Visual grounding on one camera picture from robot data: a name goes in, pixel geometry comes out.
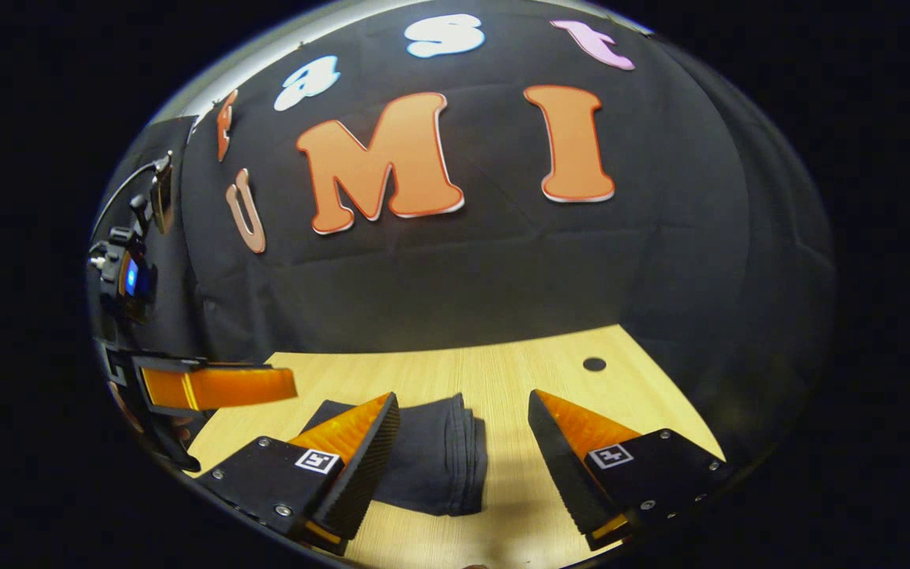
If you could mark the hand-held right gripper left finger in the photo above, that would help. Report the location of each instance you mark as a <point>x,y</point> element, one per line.
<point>364,466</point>

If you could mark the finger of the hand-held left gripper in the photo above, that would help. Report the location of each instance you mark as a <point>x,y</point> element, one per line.
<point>226,387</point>

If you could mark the dark blue jeans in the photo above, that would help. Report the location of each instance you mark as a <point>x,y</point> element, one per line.
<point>431,458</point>

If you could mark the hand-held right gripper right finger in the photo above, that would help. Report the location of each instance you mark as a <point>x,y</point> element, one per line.
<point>558,466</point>

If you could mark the black backdrop cloth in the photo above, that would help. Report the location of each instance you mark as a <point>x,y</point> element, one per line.
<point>463,276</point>

